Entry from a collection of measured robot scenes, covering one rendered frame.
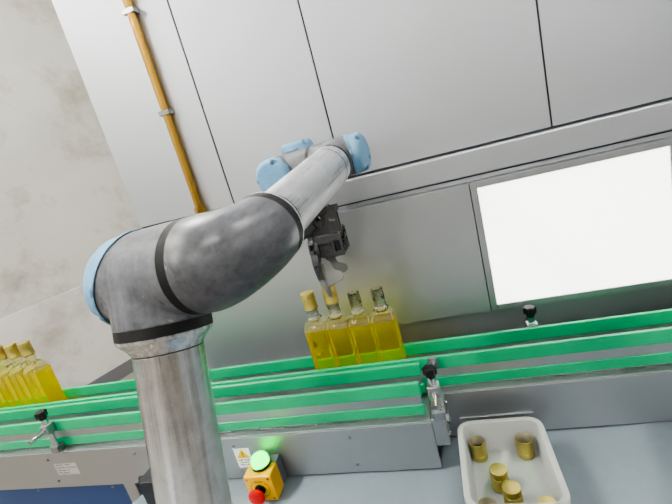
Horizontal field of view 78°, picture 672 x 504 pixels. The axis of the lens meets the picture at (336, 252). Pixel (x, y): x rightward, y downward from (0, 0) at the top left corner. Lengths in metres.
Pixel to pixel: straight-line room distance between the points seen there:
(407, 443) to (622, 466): 0.42
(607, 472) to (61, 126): 4.11
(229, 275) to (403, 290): 0.74
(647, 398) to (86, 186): 3.98
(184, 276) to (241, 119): 0.76
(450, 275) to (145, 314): 0.79
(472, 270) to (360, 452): 0.52
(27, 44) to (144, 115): 3.14
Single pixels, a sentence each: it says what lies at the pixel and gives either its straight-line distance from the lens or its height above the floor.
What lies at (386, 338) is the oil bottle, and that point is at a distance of 1.03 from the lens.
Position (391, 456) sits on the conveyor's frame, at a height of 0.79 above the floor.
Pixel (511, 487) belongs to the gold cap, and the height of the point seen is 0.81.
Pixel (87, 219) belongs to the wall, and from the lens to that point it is 4.16.
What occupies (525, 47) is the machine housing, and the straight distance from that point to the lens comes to 1.10.
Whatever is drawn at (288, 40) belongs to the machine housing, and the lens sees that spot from 1.13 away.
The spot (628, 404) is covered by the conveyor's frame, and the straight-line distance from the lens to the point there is 1.14.
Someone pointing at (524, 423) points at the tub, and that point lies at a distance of 1.04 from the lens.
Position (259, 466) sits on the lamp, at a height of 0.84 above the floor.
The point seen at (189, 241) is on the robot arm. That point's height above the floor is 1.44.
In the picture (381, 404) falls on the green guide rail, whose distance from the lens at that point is 1.00.
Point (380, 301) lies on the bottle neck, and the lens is 1.00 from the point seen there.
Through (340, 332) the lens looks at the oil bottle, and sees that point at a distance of 1.03.
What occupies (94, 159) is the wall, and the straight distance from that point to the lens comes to 4.28.
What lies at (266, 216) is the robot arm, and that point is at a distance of 0.48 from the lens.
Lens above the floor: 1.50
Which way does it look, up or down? 15 degrees down
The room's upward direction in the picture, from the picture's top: 15 degrees counter-clockwise
